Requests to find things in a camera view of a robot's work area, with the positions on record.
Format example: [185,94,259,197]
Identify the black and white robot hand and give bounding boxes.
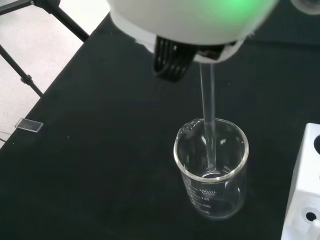
[106,0,278,83]

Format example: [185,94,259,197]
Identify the clear glass beaker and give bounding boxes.
[173,118,250,220]

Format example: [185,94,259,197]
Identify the white test tube rack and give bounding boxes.
[282,122,320,240]

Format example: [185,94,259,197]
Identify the black tripod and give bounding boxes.
[0,0,90,97]

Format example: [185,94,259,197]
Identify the black bench cloth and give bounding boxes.
[0,0,320,240]

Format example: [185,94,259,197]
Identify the clear acrylic cloth clip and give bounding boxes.
[15,118,43,133]

